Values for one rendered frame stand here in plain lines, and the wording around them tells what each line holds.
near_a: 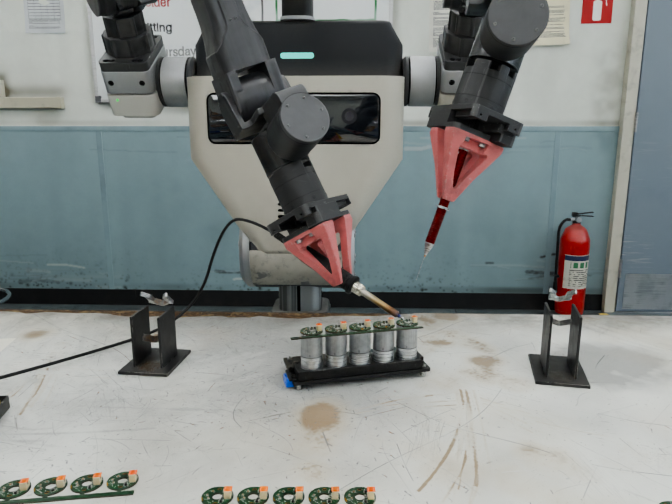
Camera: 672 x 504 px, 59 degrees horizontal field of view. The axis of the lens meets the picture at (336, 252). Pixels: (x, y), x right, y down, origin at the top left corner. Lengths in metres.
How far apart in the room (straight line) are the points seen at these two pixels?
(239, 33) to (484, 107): 0.30
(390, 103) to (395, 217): 2.25
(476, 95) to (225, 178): 0.53
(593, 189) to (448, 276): 0.89
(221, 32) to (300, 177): 0.19
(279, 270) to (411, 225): 2.23
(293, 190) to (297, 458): 0.31
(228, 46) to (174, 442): 0.44
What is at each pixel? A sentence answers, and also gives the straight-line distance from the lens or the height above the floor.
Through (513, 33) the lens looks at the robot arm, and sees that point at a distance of 0.62.
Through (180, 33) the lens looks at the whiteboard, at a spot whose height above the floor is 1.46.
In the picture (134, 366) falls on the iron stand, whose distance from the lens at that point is 0.76.
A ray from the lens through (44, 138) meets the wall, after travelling 3.63.
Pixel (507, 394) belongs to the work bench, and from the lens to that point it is 0.69.
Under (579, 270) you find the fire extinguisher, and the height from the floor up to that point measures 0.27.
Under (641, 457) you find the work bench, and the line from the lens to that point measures 0.61.
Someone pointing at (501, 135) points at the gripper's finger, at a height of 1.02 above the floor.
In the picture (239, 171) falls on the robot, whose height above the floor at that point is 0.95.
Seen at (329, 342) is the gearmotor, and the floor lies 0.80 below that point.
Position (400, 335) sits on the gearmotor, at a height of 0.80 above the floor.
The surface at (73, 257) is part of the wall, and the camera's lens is 3.67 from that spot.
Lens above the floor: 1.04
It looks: 13 degrees down
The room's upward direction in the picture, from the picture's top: straight up
